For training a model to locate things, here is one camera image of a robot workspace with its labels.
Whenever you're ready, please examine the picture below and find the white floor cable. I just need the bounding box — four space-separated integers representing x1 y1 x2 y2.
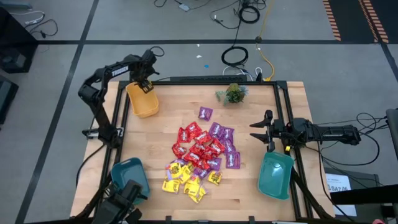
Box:
9 10 46 26

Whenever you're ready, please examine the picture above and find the black loose floor cable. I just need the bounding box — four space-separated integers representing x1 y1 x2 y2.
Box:
210 0 242 30

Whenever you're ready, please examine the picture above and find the black power strip bar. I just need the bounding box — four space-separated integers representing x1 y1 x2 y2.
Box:
170 75 259 83

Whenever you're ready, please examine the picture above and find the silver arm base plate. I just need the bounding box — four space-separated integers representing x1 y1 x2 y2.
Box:
83 127 125 140

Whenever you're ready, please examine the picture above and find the dark equipment case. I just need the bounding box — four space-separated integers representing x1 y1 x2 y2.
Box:
0 74 19 125

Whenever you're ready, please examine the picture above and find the hazard-striped floor mat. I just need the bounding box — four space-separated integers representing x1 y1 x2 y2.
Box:
322 0 398 44

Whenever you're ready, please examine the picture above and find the white cable bundle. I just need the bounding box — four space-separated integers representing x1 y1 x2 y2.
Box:
222 65 264 81

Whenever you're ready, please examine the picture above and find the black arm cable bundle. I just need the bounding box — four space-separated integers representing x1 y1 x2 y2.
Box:
306 111 389 224

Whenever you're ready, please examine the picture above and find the black metal beam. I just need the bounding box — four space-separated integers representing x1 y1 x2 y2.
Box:
329 184 398 205

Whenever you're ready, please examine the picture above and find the thin black floor cable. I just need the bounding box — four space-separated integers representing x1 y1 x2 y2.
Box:
24 19 59 39

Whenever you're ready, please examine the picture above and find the black cabinet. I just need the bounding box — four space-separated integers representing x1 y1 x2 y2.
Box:
0 6 39 74

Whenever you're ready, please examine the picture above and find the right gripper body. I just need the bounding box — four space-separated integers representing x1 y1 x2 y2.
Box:
264 109 295 153

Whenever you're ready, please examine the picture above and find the yellow floor cable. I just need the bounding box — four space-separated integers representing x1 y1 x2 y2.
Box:
254 0 276 82

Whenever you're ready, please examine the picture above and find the green teal plastic basket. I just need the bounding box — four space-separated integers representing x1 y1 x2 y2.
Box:
257 151 295 201

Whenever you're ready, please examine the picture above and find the small artificial potted plant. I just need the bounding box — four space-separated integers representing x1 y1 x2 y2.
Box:
215 82 249 106

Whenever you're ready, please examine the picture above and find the white paper label sheet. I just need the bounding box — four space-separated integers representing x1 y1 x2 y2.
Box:
325 173 358 217

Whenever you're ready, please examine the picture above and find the black bulky device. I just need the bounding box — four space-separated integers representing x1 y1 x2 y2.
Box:
93 179 149 224

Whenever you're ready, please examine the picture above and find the black coiled floor cable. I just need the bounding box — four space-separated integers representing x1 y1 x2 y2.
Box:
221 45 249 67
238 4 261 25

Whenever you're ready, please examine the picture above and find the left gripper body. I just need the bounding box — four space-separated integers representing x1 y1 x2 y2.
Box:
134 62 160 83

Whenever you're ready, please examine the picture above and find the orange plastic basket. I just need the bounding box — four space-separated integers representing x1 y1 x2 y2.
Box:
125 81 160 119

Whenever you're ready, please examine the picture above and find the yellow Sour Patch candy packet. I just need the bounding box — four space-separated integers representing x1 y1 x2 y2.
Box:
179 164 193 184
207 170 223 186
165 162 183 181
190 185 208 204
161 179 181 194
183 182 200 196
188 174 202 187

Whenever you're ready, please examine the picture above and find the dark teal plastic basket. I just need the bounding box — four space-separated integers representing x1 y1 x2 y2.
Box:
110 157 151 206

